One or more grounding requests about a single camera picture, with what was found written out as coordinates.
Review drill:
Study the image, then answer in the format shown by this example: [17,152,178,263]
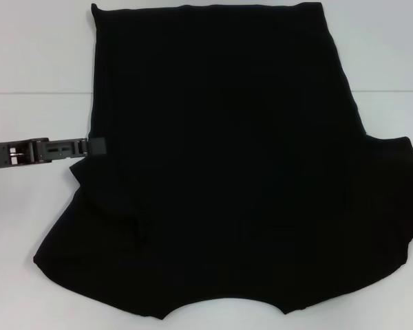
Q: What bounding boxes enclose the black t-shirt with FREE print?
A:
[32,1,413,312]

